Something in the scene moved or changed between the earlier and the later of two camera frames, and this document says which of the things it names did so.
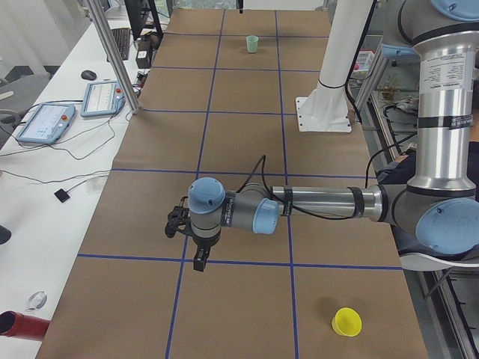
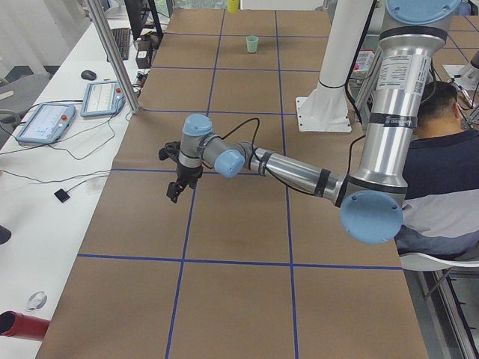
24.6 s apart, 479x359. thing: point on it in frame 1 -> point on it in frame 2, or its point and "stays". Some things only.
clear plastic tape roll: (37, 301) stays
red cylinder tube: (19, 325) stays
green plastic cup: (252, 43) stays
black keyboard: (123, 38) stays
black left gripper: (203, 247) -> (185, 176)
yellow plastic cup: (346, 321) -> (233, 6)
